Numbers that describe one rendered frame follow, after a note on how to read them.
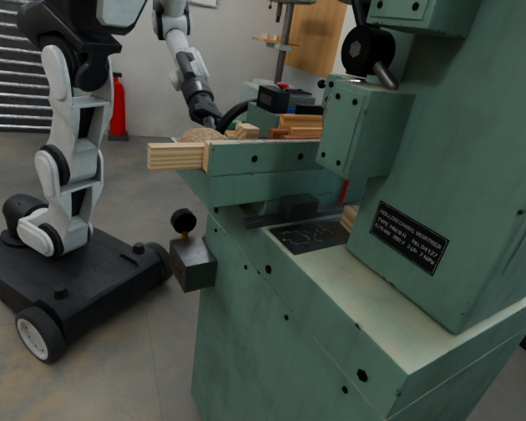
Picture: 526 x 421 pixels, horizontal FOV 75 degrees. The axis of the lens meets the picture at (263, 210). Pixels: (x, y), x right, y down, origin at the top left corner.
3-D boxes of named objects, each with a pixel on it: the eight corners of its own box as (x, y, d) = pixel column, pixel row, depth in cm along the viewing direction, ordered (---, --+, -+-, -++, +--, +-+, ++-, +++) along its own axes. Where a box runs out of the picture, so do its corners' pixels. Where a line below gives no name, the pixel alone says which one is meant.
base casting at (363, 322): (337, 194, 108) (346, 167, 104) (535, 322, 67) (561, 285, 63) (205, 211, 85) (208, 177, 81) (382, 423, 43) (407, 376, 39)
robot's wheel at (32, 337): (52, 374, 117) (16, 340, 123) (66, 364, 121) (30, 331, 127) (51, 338, 107) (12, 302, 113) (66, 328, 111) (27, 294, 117)
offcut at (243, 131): (245, 144, 75) (246, 129, 74) (234, 137, 78) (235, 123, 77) (257, 143, 77) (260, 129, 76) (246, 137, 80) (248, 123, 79)
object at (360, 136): (356, 159, 57) (378, 83, 51) (388, 175, 52) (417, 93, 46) (311, 162, 52) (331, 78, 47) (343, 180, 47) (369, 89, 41)
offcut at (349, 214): (366, 232, 69) (373, 215, 67) (349, 233, 68) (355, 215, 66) (356, 222, 73) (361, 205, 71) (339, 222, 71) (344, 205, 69)
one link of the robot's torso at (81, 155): (31, 174, 119) (32, 34, 94) (78, 162, 133) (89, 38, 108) (60, 198, 115) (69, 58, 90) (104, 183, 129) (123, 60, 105)
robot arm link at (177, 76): (184, 109, 113) (174, 84, 117) (214, 95, 113) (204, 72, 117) (169, 84, 103) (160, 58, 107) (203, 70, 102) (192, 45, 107)
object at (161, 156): (388, 154, 87) (394, 139, 85) (395, 157, 85) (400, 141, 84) (147, 166, 56) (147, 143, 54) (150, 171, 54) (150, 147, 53)
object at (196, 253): (196, 258, 96) (199, 234, 92) (214, 286, 87) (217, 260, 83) (166, 264, 91) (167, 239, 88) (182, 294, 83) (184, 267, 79)
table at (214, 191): (341, 144, 112) (346, 125, 110) (420, 181, 90) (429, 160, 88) (154, 149, 81) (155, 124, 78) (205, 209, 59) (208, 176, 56)
